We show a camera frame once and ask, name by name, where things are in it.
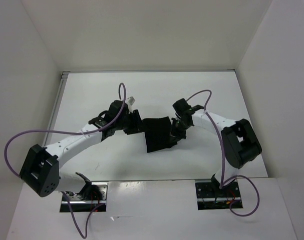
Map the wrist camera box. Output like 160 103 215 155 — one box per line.
105 96 135 121
172 98 191 117

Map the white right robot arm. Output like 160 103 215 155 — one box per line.
170 105 262 197

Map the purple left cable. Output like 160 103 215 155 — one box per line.
4 82 129 240

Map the black skirt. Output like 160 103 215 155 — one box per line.
142 116 177 153

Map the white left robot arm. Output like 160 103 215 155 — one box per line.
19 109 142 200

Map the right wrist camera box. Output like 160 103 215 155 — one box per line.
172 98 191 117

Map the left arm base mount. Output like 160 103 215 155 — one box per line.
65 181 108 213

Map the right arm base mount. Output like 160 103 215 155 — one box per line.
195 179 243 211

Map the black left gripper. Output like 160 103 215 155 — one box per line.
115 109 148 135

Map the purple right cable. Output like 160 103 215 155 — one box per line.
185 89 261 216

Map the purple cable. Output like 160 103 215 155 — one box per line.
4 82 129 240
185 89 261 216

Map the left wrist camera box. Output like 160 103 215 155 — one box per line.
105 96 135 121

